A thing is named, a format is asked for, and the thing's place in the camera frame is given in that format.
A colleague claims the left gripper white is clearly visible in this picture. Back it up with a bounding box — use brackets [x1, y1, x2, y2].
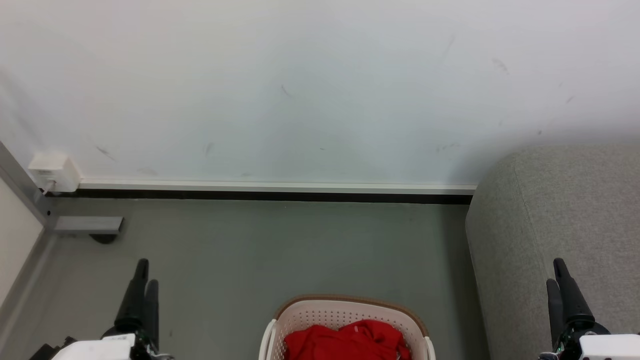
[30, 258, 173, 360]

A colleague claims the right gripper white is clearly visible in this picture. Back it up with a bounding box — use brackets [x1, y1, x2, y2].
[539, 258, 640, 360]

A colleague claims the red cloth garment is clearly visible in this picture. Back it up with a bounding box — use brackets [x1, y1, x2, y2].
[283, 320, 412, 360]

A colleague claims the grey fabric sofa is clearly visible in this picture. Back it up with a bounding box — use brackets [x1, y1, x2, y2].
[465, 145, 640, 360]

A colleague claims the beige door panel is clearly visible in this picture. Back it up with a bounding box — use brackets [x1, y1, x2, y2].
[0, 179, 45, 307]

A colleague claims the white and black baseboard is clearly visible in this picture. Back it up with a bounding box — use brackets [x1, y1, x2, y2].
[45, 178, 478, 205]

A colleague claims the cream perforated laundry basket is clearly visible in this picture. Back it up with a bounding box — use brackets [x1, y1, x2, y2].
[258, 294, 437, 360]

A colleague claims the grey metal floor bracket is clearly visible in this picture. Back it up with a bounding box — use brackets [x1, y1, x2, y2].
[52, 216, 124, 236]

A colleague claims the white wall outlet box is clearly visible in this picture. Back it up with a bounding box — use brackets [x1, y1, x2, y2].
[27, 152, 82, 195]

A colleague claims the grey door frame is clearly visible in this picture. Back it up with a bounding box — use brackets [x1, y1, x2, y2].
[0, 142, 57, 360]

